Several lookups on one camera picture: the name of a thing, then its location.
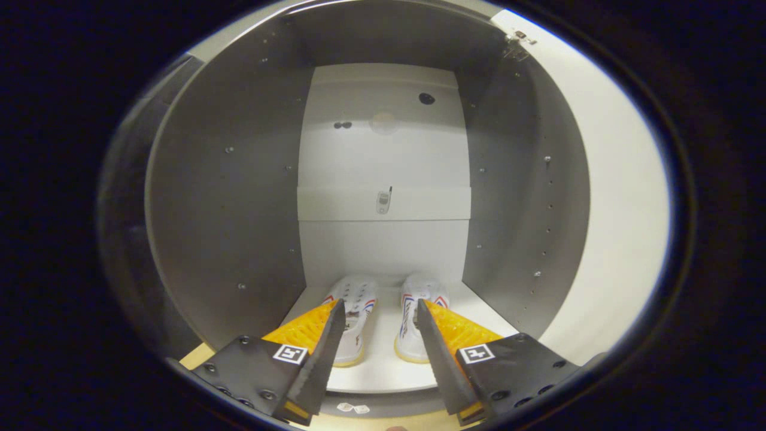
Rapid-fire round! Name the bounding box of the white striped canvas shoe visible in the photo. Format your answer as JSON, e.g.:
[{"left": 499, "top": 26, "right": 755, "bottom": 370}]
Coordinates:
[
  {"left": 394, "top": 272, "right": 450, "bottom": 364},
  {"left": 323, "top": 275, "right": 379, "bottom": 368}
]

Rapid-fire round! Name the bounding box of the grey shoe cabinet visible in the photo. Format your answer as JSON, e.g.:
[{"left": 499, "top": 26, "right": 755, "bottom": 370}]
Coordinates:
[{"left": 144, "top": 0, "right": 593, "bottom": 420}]

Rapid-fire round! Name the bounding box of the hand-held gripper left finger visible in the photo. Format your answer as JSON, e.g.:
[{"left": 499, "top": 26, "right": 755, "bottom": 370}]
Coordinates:
[{"left": 191, "top": 298, "right": 348, "bottom": 427}]

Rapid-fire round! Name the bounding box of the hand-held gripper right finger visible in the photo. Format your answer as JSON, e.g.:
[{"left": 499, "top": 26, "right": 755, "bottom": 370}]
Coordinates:
[{"left": 416, "top": 298, "right": 584, "bottom": 427}]

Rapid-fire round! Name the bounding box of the metal door hinge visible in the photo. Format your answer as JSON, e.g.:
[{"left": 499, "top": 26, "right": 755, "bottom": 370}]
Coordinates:
[{"left": 503, "top": 30, "right": 537, "bottom": 62}]

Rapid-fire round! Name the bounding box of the black backdrop cloth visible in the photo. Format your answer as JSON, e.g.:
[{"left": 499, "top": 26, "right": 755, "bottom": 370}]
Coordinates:
[{"left": 99, "top": 57, "right": 201, "bottom": 360}]

